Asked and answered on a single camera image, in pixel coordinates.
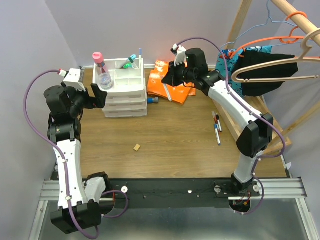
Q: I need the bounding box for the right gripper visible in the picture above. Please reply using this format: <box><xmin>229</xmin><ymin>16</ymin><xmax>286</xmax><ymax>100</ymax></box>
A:
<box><xmin>161</xmin><ymin>59</ymin><xmax>196</xmax><ymax>88</ymax></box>

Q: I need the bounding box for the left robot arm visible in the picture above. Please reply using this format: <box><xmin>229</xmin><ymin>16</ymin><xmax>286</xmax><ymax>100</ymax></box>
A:
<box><xmin>43</xmin><ymin>83</ymin><xmax>111</xmax><ymax>234</ymax></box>

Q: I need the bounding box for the orange folded cloth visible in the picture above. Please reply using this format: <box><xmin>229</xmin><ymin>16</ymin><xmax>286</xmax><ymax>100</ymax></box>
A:
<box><xmin>147</xmin><ymin>60</ymin><xmax>196</xmax><ymax>105</ymax></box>

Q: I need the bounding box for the orange hanger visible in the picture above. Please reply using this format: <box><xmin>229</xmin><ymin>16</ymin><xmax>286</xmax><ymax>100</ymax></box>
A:
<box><xmin>229</xmin><ymin>10</ymin><xmax>318</xmax><ymax>62</ymax></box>

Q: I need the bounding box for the red white pen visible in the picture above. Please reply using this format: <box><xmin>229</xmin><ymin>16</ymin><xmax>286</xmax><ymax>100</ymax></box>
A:
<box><xmin>211</xmin><ymin>111</ymin><xmax>218</xmax><ymax>125</ymax></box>

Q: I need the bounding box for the pink cap pen tube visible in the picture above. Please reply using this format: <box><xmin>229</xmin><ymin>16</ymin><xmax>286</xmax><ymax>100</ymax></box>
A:
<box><xmin>92</xmin><ymin>52</ymin><xmax>109</xmax><ymax>74</ymax></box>

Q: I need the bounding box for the wooden clothes rack frame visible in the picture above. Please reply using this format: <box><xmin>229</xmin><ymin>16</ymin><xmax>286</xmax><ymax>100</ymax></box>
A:
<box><xmin>214</xmin><ymin>0</ymin><xmax>320</xmax><ymax>153</ymax></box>

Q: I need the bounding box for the tan eraser block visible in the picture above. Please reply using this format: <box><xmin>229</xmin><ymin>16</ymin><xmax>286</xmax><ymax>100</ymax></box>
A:
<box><xmin>133</xmin><ymin>144</ymin><xmax>141</xmax><ymax>152</ymax></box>

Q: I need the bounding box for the blue wire hanger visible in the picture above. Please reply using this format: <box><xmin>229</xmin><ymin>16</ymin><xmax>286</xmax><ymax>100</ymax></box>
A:
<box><xmin>220</xmin><ymin>0</ymin><xmax>297</xmax><ymax>50</ymax></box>

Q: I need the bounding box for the green white pen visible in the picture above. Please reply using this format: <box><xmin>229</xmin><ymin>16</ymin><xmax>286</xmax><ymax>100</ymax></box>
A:
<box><xmin>138</xmin><ymin>48</ymin><xmax>142</xmax><ymax>69</ymax></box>

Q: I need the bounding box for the black garment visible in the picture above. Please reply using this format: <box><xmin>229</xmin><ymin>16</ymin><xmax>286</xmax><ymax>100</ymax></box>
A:
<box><xmin>233</xmin><ymin>50</ymin><xmax>299</xmax><ymax>97</ymax></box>

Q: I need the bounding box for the blue shark print cloth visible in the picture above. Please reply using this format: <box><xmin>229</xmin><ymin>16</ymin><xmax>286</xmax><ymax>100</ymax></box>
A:
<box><xmin>215</xmin><ymin>45</ymin><xmax>273</xmax><ymax>98</ymax></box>

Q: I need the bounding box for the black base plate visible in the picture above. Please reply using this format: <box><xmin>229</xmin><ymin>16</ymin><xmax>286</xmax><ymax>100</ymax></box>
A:
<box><xmin>109</xmin><ymin>177</ymin><xmax>261</xmax><ymax>209</ymax></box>

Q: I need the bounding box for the clear paperclip jar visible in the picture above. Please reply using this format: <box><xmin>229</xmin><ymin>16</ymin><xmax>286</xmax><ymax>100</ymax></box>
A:
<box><xmin>98</xmin><ymin>72</ymin><xmax>113</xmax><ymax>90</ymax></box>

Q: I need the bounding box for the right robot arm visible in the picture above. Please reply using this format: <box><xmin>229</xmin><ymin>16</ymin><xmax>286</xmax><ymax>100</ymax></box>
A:
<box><xmin>162</xmin><ymin>45</ymin><xmax>274</xmax><ymax>196</ymax></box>

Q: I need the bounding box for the blue grey glue stick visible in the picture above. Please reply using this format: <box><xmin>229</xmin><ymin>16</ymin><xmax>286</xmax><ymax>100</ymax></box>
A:
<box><xmin>147</xmin><ymin>97</ymin><xmax>159</xmax><ymax>104</ymax></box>

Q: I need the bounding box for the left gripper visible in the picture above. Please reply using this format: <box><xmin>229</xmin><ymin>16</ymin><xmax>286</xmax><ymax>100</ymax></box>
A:
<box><xmin>61</xmin><ymin>80</ymin><xmax>108</xmax><ymax>117</ymax></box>

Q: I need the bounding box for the green black highlighter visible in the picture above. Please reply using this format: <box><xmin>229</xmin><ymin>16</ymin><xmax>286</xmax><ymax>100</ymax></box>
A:
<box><xmin>123</xmin><ymin>63</ymin><xmax>133</xmax><ymax>69</ymax></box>

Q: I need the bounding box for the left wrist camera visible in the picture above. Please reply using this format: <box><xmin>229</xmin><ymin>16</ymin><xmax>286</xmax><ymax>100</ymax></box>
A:
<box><xmin>59</xmin><ymin>68</ymin><xmax>86</xmax><ymax>92</ymax></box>

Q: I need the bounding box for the wooden hanger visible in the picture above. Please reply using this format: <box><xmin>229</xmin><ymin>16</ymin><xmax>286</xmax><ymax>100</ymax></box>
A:
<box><xmin>231</xmin><ymin>29</ymin><xmax>320</xmax><ymax>84</ymax></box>

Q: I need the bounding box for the white drawer organizer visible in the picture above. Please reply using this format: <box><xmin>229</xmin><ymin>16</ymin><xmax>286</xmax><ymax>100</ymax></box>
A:
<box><xmin>92</xmin><ymin>57</ymin><xmax>148</xmax><ymax>118</ymax></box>

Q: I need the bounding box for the aluminium rail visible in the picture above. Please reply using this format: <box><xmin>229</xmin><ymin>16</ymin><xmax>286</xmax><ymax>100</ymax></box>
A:
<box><xmin>39</xmin><ymin>178</ymin><xmax>307</xmax><ymax>202</ymax></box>

